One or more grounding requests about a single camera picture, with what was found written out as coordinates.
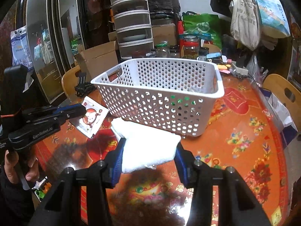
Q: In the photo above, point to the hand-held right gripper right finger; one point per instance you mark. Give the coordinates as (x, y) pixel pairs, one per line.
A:
(184, 169)

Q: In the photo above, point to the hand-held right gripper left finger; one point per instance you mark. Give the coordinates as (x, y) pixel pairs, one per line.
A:
(116, 167)

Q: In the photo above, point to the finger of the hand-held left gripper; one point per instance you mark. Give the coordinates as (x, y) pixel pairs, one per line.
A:
(73, 114)
(47, 110)

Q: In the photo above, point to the white cartoon printed packet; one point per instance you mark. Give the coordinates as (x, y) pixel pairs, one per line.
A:
(91, 120)

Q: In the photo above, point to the white towel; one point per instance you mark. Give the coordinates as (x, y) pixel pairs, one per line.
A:
(150, 150)

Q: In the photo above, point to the green packet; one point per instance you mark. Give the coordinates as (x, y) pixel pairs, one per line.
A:
(180, 100)

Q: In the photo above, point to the white perforated plastic basket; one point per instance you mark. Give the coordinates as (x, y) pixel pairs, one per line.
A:
(152, 98)

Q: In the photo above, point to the person's left hand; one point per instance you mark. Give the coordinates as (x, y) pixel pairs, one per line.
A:
(10, 167)

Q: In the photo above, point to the wooden chair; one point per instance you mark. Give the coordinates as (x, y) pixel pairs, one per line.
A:
(275, 84)
(69, 82)

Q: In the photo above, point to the open cardboard box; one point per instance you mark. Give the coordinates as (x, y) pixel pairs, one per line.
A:
(98, 58)

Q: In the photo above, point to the blue hanging snack packet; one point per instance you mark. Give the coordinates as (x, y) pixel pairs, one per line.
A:
(21, 47)

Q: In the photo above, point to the dark mirrored wardrobe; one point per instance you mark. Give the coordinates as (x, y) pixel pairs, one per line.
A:
(42, 40)

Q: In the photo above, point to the yellow sticker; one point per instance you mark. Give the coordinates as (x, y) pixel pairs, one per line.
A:
(277, 216)

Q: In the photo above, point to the glass jar green lid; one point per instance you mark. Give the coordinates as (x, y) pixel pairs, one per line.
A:
(161, 50)

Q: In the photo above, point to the grey tiered storage container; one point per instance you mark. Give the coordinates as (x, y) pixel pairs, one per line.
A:
(131, 21)

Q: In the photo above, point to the blue and white paper bag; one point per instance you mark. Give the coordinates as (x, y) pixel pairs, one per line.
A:
(279, 113)

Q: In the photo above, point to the glass jar black lid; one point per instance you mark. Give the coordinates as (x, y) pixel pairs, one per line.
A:
(174, 51)

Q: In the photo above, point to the glass jar red lid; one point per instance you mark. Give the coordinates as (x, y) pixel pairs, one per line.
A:
(191, 49)

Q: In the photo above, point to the brown cardboard box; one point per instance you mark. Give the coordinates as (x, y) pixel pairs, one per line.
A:
(164, 34)

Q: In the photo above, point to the clear plastic bag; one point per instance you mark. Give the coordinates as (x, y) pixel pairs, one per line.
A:
(254, 66)

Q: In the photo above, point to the black plastic bag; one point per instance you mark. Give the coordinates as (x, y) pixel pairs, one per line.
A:
(162, 0)

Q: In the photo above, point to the green shopping bag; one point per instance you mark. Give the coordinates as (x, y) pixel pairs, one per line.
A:
(202, 23)

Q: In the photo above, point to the beige canvas tote bag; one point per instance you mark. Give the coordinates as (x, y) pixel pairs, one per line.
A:
(244, 21)

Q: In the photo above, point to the blue printed paper bag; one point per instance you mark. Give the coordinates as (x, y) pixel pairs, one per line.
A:
(270, 14)

